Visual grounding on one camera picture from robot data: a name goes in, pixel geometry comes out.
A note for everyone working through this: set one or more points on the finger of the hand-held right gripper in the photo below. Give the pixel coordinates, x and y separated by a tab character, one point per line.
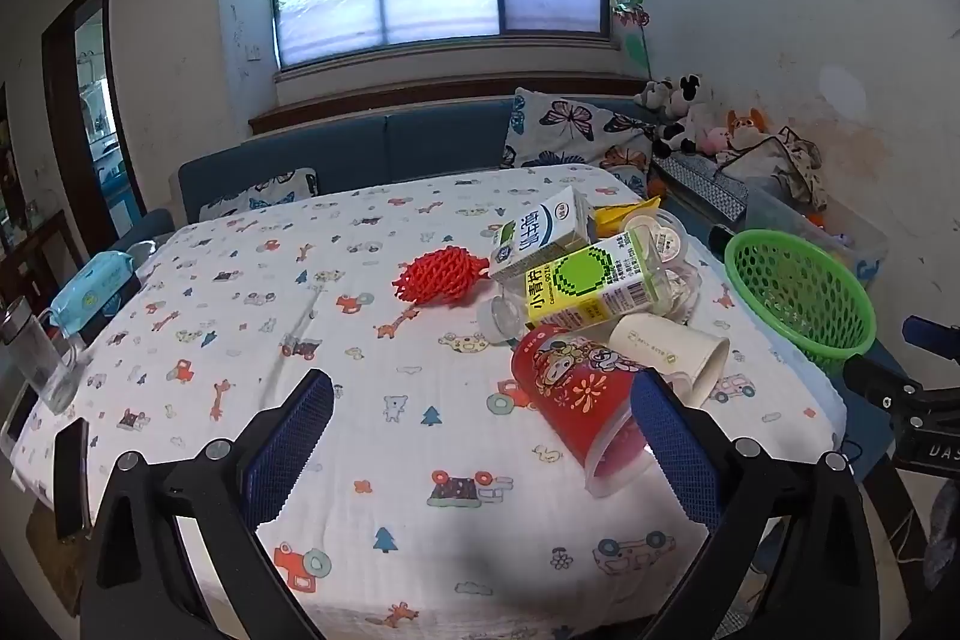
930	331
874	377

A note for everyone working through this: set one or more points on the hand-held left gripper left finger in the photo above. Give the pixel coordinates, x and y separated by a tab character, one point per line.
289	445

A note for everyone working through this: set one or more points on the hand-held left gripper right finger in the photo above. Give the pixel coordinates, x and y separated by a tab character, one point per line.
675	452

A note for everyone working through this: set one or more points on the white paper cup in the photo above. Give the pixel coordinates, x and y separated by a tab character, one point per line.
660	344

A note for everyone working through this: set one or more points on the green plastic basket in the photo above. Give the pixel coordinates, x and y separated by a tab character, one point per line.
795	287

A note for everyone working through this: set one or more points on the red printed cup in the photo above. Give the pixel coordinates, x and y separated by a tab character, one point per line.
570	385

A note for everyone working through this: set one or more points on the yellow green drink carton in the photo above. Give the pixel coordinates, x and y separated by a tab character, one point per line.
585	287

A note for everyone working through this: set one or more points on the yellow snack wrapper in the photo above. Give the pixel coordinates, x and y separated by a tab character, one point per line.
622	214

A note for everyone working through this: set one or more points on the white green milk carton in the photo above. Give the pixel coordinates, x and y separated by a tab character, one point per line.
536	235

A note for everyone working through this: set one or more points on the clear plastic storage box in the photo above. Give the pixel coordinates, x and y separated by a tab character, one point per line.
847	235

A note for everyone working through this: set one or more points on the clear plastic container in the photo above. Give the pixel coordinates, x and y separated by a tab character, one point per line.
681	289

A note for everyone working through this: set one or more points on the white cartoon printed blanket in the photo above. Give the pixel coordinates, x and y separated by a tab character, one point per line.
300	280

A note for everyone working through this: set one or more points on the beige crumpled cloth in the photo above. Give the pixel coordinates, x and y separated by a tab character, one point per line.
787	168

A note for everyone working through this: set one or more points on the clear jelly cup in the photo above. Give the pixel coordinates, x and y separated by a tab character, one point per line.
652	235

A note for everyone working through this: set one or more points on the black phone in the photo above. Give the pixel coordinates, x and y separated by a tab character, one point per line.
71	482

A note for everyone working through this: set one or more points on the red foam fruit net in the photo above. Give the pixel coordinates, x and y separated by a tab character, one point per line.
442	272

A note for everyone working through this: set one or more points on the blue wet wipes pack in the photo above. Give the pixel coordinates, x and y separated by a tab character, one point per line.
90	287

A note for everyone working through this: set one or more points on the small butterfly pillow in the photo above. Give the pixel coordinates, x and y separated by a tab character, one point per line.
270	190

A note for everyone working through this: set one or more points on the grey patterned cushion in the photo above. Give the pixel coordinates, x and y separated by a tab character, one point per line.
705	183

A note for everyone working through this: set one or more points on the clear glass water bottle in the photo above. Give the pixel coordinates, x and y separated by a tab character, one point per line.
37	362

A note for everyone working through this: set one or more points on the small orange ball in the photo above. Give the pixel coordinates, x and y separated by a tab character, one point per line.
655	186

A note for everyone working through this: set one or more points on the orange fox plush toy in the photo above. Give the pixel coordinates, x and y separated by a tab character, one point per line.
744	126

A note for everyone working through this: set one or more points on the pink plush toy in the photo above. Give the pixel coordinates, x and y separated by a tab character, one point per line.
712	140

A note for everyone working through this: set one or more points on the large cow plush toy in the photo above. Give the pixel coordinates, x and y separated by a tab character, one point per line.
675	138

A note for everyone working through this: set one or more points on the small cow plush toy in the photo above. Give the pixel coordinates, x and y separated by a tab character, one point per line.
688	93

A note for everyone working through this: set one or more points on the large butterfly pillow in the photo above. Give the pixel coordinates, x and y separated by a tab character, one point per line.
570	123

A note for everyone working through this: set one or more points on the grey plush toy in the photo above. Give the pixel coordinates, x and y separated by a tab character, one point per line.
654	95

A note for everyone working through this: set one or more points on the wooden window sill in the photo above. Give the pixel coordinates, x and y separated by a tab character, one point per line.
450	93

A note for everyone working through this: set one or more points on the colourful pinwheel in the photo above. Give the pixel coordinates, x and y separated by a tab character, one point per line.
626	6

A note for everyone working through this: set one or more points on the wooden door frame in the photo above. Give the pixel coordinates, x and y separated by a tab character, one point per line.
66	108

